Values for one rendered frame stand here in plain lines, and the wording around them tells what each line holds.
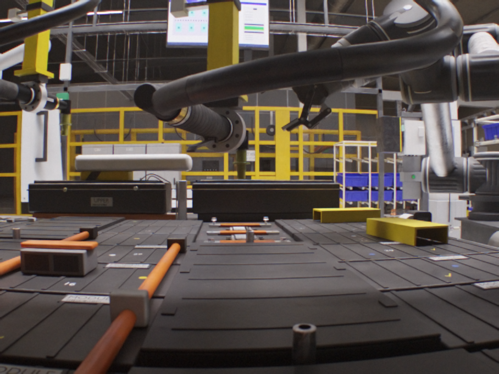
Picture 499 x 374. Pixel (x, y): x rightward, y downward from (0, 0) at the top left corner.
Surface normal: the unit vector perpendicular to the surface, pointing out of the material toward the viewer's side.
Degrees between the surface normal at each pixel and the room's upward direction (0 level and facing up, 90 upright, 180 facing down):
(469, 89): 128
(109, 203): 90
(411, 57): 104
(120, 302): 90
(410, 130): 90
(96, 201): 90
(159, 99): 115
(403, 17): 65
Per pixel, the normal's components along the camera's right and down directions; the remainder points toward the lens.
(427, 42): 0.16, -0.37
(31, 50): -0.18, 0.01
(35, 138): 0.48, 0.01
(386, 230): -0.98, 0.00
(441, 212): 0.07, 0.01
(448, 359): 0.00, -1.00
